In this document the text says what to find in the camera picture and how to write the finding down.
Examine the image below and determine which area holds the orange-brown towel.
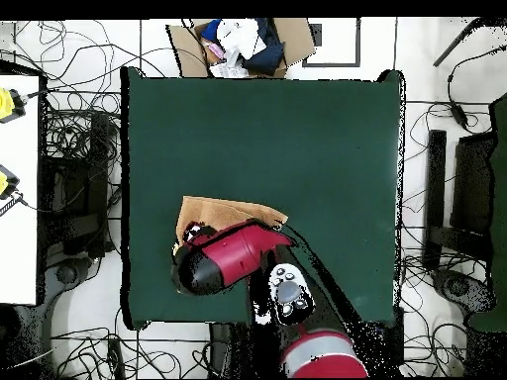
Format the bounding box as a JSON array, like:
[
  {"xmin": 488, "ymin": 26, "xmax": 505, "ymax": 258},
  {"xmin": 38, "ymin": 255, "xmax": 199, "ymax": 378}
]
[{"xmin": 172, "ymin": 194, "xmax": 290, "ymax": 255}]

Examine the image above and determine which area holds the dark green table cloth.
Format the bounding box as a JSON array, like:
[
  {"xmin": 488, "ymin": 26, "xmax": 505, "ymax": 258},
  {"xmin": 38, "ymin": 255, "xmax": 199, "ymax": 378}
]
[{"xmin": 120, "ymin": 66, "xmax": 406, "ymax": 330}]

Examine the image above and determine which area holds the black equipment stand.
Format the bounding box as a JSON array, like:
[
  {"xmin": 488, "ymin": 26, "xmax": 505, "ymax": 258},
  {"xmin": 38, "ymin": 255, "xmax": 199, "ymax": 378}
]
[{"xmin": 38, "ymin": 112, "xmax": 121, "ymax": 259}]

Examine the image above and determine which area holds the white table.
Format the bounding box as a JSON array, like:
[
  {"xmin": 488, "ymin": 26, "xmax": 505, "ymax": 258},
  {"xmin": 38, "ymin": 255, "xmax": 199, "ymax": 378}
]
[{"xmin": 0, "ymin": 74, "xmax": 42, "ymax": 307}]

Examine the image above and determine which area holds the brown cardboard box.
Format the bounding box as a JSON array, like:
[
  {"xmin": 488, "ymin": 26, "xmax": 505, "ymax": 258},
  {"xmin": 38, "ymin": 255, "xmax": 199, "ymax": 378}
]
[{"xmin": 165, "ymin": 17, "xmax": 318, "ymax": 79}]

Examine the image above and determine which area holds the pink garment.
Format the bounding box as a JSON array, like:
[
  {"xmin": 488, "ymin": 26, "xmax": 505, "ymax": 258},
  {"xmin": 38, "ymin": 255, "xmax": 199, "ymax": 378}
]
[{"xmin": 207, "ymin": 42, "xmax": 228, "ymax": 61}]

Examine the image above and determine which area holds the navy blue garment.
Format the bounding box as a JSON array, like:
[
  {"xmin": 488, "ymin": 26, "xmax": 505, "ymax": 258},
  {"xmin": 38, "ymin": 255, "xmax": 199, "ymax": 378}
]
[{"xmin": 199, "ymin": 18, "xmax": 286, "ymax": 77}]

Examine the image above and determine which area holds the yellow and black device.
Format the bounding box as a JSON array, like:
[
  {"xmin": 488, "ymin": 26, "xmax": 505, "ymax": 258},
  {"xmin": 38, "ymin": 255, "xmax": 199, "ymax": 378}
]
[
  {"xmin": 0, "ymin": 87, "xmax": 28, "ymax": 125},
  {"xmin": 0, "ymin": 164, "xmax": 22, "ymax": 202}
]

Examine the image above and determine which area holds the white garment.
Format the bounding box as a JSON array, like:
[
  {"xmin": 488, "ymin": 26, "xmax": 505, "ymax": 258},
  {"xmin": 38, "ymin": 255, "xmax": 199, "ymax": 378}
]
[{"xmin": 215, "ymin": 18, "xmax": 267, "ymax": 61}]

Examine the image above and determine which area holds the black chair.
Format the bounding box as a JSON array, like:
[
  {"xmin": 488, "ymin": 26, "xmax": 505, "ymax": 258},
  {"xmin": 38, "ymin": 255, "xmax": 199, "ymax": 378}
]
[{"xmin": 421, "ymin": 129, "xmax": 497, "ymax": 271}]

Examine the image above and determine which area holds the black power adapter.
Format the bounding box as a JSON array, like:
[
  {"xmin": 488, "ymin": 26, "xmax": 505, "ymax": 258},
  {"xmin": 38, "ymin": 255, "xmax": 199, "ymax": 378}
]
[{"xmin": 449, "ymin": 100, "xmax": 471, "ymax": 131}]

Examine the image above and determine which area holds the green cloth-covered table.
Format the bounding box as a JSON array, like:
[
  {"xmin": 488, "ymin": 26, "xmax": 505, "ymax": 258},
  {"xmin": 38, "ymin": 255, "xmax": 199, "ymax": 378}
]
[{"xmin": 466, "ymin": 92, "xmax": 507, "ymax": 333}]

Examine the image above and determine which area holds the black rod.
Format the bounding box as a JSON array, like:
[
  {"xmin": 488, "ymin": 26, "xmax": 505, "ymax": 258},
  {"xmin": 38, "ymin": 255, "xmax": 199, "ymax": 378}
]
[{"xmin": 432, "ymin": 17, "xmax": 483, "ymax": 68}]

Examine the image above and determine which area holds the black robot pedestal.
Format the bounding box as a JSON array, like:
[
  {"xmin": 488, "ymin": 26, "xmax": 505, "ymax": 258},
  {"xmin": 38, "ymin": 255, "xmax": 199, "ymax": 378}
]
[{"xmin": 208, "ymin": 322, "xmax": 286, "ymax": 380}]

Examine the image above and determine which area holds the black cable tangle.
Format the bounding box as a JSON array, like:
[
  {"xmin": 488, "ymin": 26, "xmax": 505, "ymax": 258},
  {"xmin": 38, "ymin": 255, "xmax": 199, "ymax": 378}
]
[
  {"xmin": 397, "ymin": 98, "xmax": 496, "ymax": 378},
  {"xmin": 11, "ymin": 19, "xmax": 211, "ymax": 379}
]

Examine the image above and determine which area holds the black rectangular floor frame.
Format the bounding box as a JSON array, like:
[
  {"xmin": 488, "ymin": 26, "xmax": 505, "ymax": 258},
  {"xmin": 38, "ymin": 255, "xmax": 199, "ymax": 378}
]
[{"xmin": 302, "ymin": 17, "xmax": 362, "ymax": 69}]

